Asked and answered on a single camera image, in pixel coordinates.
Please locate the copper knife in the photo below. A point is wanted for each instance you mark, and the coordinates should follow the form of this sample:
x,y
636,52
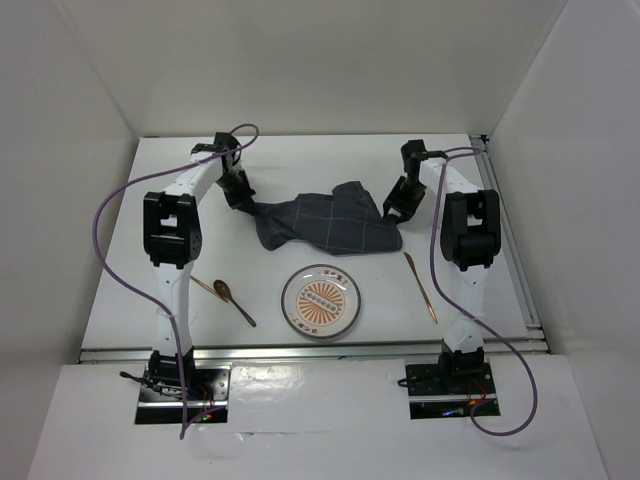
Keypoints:
x,y
421,288

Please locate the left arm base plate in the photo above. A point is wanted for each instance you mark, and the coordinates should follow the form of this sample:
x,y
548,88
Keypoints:
x,y
161,404

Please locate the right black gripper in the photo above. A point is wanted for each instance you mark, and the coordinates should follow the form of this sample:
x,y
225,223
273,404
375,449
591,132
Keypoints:
x,y
406,209

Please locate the front aluminium rail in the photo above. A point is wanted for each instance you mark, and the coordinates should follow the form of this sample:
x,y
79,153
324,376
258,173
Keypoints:
x,y
372,351

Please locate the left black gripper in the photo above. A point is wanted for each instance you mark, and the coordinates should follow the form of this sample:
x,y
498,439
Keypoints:
x,y
242,201

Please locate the dark grey checked cloth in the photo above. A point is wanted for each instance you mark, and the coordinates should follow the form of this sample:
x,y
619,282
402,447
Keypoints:
x,y
346,222

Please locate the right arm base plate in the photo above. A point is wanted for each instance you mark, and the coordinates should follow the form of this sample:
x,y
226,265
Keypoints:
x,y
432,396

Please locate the copper spoon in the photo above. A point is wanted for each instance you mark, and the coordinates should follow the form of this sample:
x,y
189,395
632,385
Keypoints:
x,y
223,290

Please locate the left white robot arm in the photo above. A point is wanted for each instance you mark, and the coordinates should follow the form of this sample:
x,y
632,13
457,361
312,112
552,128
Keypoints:
x,y
173,240

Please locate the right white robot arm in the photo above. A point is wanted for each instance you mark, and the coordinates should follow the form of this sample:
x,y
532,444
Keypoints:
x,y
464,240

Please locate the copper fork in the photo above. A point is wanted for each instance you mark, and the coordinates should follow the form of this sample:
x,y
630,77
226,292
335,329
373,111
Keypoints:
x,y
207,288

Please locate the orange patterned plate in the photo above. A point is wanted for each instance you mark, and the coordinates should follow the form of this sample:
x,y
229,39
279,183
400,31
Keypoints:
x,y
321,302

